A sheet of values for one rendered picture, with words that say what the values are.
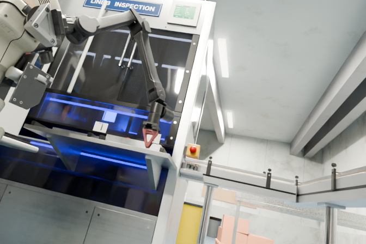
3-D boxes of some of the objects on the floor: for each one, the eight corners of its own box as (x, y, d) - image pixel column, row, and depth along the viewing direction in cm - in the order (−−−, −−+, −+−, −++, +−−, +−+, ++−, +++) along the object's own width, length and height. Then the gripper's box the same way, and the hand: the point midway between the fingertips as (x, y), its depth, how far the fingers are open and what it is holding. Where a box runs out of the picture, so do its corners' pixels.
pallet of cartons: (211, 247, 546) (216, 212, 569) (215, 243, 630) (220, 213, 654) (275, 264, 511) (278, 227, 535) (270, 258, 596) (273, 226, 619)
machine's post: (128, 347, 127) (207, 7, 199) (140, 351, 126) (215, 8, 198) (124, 354, 121) (208, 1, 193) (137, 358, 120) (216, 2, 192)
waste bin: (219, 238, 784) (222, 219, 802) (218, 239, 745) (221, 219, 764) (205, 234, 795) (208, 215, 814) (203, 235, 757) (206, 215, 775)
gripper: (149, 116, 127) (141, 147, 122) (145, 109, 118) (136, 142, 112) (163, 119, 126) (155, 150, 121) (160, 111, 117) (152, 145, 112)
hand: (147, 145), depth 117 cm, fingers closed
